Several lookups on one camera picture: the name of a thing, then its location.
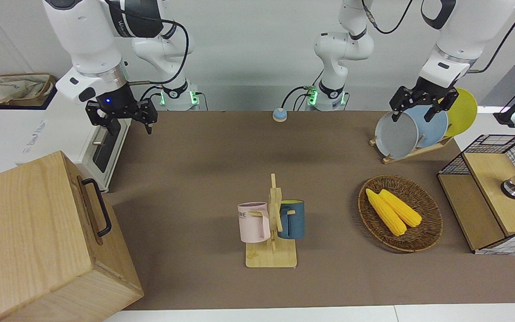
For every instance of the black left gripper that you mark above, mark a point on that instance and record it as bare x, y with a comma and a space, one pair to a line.
427, 91

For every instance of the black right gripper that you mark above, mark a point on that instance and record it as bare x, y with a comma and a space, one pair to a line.
114, 100

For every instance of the light wooden drawer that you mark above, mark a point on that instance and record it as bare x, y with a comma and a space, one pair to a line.
116, 255

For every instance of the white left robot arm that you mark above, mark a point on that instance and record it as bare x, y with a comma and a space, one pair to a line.
463, 31

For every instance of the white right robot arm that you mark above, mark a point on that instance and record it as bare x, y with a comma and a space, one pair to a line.
87, 40

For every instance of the light blue plate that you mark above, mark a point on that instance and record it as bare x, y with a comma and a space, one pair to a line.
432, 129

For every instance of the yellow plate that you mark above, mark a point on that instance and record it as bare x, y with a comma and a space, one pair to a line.
463, 114

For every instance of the grey plate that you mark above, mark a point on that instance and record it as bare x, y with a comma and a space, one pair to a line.
396, 136

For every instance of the wooden dish rack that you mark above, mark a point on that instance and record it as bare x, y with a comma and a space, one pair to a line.
400, 156

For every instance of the white toaster oven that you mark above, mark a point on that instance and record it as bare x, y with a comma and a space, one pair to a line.
61, 134

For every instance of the brown table mat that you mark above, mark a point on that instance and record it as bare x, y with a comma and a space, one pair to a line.
195, 156

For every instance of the yellow corn cob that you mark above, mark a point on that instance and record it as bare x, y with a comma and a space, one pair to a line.
405, 212
387, 214

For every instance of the brown wicker basket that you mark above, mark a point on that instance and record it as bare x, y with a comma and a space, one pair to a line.
423, 232

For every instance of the small blue round bell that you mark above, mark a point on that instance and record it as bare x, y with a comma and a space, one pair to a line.
280, 115

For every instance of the light wooden cabinet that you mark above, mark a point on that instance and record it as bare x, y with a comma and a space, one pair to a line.
25, 232

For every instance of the pink mug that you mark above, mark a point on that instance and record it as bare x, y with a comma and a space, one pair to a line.
251, 228

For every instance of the dark blue mug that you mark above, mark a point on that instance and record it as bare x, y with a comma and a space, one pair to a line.
295, 223

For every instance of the wooden mug tree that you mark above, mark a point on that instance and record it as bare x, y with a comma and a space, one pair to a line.
271, 257

